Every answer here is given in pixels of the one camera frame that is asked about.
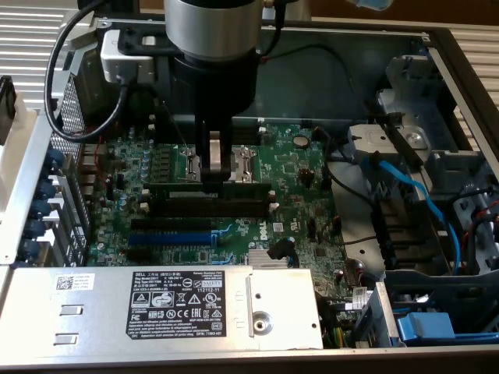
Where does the silver finned chipset heatsink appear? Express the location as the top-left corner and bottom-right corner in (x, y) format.
(248, 249), (274, 269)

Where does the blue plastic tab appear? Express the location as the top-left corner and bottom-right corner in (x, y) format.
(25, 218), (47, 238)
(37, 181), (58, 199)
(19, 238), (42, 258)
(30, 199), (51, 219)
(44, 149), (65, 172)

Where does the short black expansion slot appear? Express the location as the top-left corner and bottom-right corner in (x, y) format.
(126, 247), (153, 261)

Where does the thin metal locking lever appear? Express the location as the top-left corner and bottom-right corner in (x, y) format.
(154, 97), (189, 151)

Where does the blue expansion slot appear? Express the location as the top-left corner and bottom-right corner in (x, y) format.
(128, 230), (214, 246)

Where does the silver CPU socket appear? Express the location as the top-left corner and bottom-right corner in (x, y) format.
(177, 144), (263, 185)

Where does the green Dell motherboard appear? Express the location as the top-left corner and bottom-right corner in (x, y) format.
(80, 122), (377, 348)

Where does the black camera cable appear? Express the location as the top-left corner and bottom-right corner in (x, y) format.
(44, 0), (132, 143)

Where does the yellow green wire bundle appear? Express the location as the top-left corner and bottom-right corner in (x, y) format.
(325, 325), (350, 349)

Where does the black wire connector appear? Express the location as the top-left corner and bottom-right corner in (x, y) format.
(267, 237), (300, 270)

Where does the black wire with connector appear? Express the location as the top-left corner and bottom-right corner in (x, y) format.
(257, 43), (370, 118)

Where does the blue flat SATA wire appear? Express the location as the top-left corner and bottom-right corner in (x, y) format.
(359, 153), (463, 276)

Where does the black RAM slot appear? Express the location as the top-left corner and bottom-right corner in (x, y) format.
(140, 201), (278, 218)
(142, 188), (276, 205)
(149, 123), (268, 146)
(149, 114), (266, 133)

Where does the long black expansion slot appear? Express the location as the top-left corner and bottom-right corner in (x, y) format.
(130, 217), (214, 231)

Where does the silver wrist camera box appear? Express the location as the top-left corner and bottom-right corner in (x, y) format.
(100, 30), (157, 85)

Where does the black and red wire bundle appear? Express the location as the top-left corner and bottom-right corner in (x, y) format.
(448, 185), (499, 273)

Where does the white parts rack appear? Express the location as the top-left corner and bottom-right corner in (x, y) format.
(0, 97), (40, 229)

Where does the blue plastic latch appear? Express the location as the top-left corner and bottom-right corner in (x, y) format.
(394, 311), (499, 348)

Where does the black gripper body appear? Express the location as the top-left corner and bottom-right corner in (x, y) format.
(173, 54), (259, 125)

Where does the grey plastic disk bay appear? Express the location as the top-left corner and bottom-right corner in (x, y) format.
(384, 268), (499, 336)

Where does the black box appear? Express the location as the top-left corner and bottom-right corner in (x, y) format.
(76, 0), (140, 13)

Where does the green RAM stick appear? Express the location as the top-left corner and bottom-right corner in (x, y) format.
(149, 182), (273, 197)

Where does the silver power supply unit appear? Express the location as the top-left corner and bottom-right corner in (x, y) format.
(0, 266), (324, 351)

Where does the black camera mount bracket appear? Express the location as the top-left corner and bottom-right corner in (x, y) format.
(116, 27), (175, 58)

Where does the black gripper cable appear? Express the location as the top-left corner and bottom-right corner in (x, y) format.
(255, 0), (285, 55)

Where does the black ribbed plastic bracket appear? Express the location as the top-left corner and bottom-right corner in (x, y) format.
(370, 196), (445, 272)

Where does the black plastic bar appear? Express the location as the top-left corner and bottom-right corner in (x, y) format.
(363, 97), (426, 168)

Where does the black computer part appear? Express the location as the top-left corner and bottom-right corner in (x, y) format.
(0, 75), (17, 122)

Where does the grey metal PC case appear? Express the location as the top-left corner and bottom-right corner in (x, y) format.
(0, 9), (499, 369)

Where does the thin red wire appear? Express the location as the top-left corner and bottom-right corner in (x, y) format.
(93, 134), (114, 184)

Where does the grey metal disk bay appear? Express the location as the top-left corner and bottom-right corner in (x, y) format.
(345, 54), (499, 273)

